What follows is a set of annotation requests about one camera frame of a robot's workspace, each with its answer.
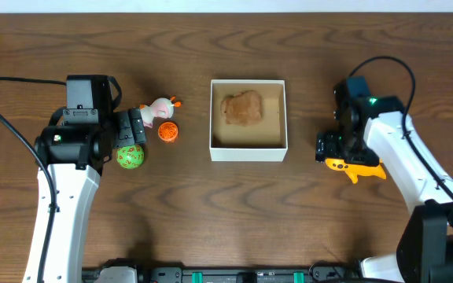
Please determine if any pink white snail toy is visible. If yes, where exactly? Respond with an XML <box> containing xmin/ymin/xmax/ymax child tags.
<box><xmin>139</xmin><ymin>96</ymin><xmax>182</xmax><ymax>128</ymax></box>

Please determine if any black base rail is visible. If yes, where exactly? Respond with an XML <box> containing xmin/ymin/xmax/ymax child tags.
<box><xmin>81</xmin><ymin>259</ymin><xmax>361</xmax><ymax>283</ymax></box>

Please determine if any left black cable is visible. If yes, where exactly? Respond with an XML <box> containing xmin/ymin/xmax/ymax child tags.
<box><xmin>0</xmin><ymin>75</ymin><xmax>68</xmax><ymax>283</ymax></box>

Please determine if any yellow rubber duck toy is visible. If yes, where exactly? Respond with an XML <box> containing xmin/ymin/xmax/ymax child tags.
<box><xmin>325</xmin><ymin>158</ymin><xmax>387</xmax><ymax>184</ymax></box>

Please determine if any right black cable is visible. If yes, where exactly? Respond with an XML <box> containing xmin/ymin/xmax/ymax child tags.
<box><xmin>348</xmin><ymin>55</ymin><xmax>453</xmax><ymax>233</ymax></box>

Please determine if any black cable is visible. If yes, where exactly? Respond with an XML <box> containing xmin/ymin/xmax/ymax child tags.
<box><xmin>348</xmin><ymin>55</ymin><xmax>453</xmax><ymax>233</ymax></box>
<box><xmin>0</xmin><ymin>75</ymin><xmax>68</xmax><ymax>283</ymax></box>

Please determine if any orange lattice ball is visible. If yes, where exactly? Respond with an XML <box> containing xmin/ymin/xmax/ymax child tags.
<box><xmin>157</xmin><ymin>121</ymin><xmax>179</xmax><ymax>142</ymax></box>

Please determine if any green numbered dice ball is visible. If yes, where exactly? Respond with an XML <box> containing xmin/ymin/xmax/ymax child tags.
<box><xmin>116</xmin><ymin>145</ymin><xmax>145</xmax><ymax>169</ymax></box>

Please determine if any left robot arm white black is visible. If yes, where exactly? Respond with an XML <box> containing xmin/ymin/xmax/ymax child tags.
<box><xmin>23</xmin><ymin>108</ymin><xmax>145</xmax><ymax>282</ymax></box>

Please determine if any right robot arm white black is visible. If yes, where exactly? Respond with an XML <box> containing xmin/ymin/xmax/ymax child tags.
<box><xmin>316</xmin><ymin>95</ymin><xmax>453</xmax><ymax>282</ymax></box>

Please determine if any white cardboard box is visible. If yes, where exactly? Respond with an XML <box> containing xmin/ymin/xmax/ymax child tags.
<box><xmin>209</xmin><ymin>79</ymin><xmax>288</xmax><ymax>162</ymax></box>

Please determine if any brown plush toy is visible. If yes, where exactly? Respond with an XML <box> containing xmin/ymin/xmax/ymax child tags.
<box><xmin>220</xmin><ymin>90</ymin><xmax>263</xmax><ymax>127</ymax></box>

